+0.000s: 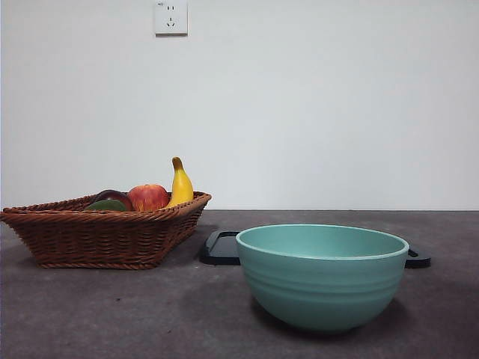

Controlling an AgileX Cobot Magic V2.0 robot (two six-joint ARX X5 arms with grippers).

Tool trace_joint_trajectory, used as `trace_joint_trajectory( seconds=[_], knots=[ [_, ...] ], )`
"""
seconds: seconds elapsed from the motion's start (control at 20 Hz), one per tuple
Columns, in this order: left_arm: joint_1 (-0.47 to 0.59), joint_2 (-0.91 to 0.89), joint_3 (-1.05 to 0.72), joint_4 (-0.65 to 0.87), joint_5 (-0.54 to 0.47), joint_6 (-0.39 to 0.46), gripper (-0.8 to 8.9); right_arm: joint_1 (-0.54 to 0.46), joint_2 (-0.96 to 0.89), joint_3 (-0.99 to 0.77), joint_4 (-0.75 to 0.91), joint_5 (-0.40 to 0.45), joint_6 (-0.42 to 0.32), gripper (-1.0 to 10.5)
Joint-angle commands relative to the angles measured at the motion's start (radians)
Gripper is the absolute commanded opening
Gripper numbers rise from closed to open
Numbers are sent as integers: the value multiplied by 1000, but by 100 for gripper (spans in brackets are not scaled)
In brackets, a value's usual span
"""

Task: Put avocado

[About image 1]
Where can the green avocado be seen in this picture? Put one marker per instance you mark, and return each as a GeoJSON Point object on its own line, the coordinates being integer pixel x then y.
{"type": "Point", "coordinates": [106, 205]}

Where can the teal ribbed bowl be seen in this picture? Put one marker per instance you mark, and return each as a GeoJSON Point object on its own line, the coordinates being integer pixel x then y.
{"type": "Point", "coordinates": [322, 291]}

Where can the yellow banana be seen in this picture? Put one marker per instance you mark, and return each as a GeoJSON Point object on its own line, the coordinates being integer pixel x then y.
{"type": "Point", "coordinates": [182, 185]}

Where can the black rectangular tray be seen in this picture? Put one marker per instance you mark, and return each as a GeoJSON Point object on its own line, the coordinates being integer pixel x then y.
{"type": "Point", "coordinates": [219, 251]}

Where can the red yellow apple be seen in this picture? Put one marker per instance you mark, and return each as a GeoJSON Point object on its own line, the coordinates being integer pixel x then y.
{"type": "Point", "coordinates": [149, 198]}

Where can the dark red plum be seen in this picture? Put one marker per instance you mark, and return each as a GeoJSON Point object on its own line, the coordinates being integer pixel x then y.
{"type": "Point", "coordinates": [116, 195]}

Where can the brown wicker basket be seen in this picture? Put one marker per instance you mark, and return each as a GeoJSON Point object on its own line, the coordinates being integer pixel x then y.
{"type": "Point", "coordinates": [97, 239]}

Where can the white wall socket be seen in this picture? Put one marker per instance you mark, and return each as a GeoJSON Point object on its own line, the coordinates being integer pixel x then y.
{"type": "Point", "coordinates": [171, 18]}

